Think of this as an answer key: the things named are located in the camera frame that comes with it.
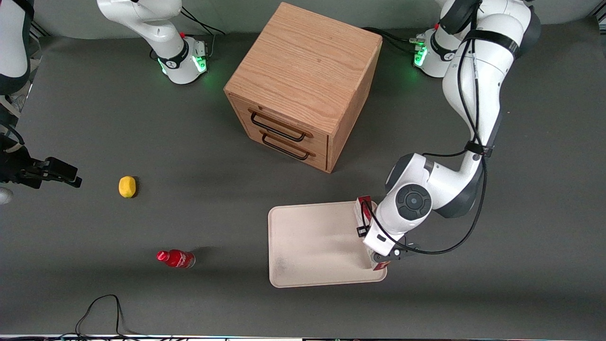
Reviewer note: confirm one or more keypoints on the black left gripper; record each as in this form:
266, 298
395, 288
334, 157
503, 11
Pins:
362, 231

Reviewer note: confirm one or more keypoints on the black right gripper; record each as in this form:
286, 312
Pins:
15, 166

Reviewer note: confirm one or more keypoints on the red cookie box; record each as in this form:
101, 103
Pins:
363, 203

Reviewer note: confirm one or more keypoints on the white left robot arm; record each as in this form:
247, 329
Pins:
478, 85

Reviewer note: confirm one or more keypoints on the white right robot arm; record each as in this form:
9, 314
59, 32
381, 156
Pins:
165, 33

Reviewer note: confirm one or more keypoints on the beige plastic tray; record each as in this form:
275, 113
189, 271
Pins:
312, 244

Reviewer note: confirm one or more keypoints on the yellow lemon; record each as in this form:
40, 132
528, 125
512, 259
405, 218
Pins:
127, 186

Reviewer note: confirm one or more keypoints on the wooden drawer front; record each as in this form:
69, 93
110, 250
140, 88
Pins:
312, 158
284, 118

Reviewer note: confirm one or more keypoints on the red soda bottle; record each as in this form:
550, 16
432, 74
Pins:
177, 258

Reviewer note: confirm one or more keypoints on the wooden drawer cabinet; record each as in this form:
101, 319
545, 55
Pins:
307, 57

